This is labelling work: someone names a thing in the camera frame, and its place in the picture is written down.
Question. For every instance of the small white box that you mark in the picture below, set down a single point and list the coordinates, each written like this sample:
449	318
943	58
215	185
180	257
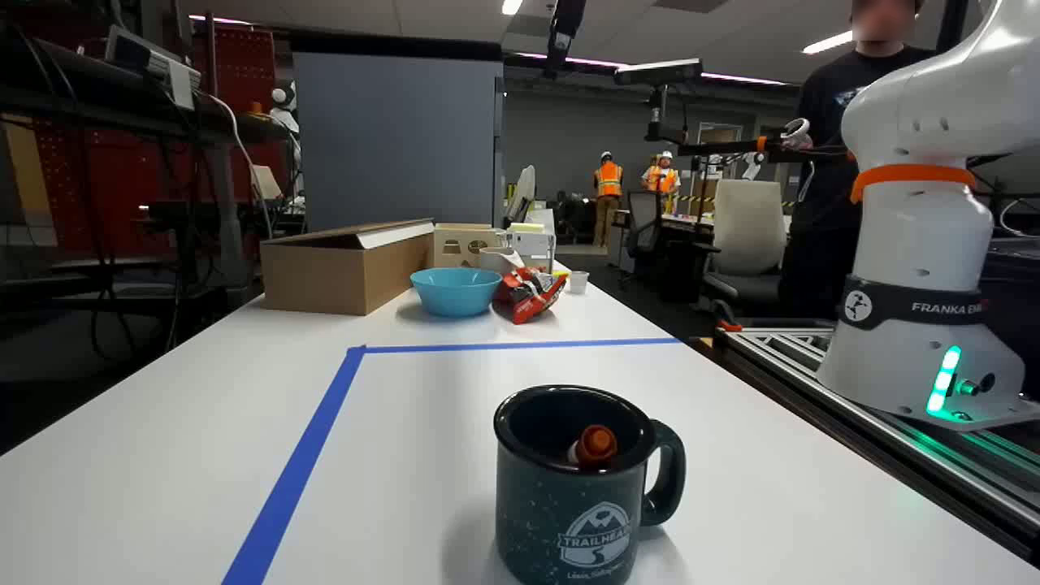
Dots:
534	246

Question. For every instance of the open cardboard box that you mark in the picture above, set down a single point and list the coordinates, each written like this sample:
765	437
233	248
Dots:
327	278

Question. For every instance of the blue tape line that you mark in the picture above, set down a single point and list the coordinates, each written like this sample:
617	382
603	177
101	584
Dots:
313	434

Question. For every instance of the red tool cabinet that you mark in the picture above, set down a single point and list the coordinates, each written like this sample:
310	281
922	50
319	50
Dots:
100	184

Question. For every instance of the small beige box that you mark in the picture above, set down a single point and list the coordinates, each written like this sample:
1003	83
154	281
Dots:
467	246

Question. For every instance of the figure in orange vest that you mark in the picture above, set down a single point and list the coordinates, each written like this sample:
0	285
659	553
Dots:
608	181
662	181

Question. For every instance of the white office chair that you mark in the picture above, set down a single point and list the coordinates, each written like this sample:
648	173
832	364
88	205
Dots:
750	223

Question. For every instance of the dark green speckled mug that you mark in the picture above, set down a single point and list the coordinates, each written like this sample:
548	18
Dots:
553	509

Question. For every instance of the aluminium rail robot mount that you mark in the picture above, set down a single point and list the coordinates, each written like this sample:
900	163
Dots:
867	434

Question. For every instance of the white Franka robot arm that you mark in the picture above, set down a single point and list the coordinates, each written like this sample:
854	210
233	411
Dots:
922	238

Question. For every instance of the light blue bowl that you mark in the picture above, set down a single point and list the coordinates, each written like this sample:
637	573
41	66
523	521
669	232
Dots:
453	292

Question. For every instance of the grey device box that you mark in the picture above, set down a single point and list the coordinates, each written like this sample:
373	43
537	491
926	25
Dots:
149	58

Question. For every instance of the small white cup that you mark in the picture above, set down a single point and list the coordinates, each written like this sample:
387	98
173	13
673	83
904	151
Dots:
581	281

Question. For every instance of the brown marker with orange cap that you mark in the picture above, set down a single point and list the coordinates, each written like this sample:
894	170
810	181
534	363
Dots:
597	444

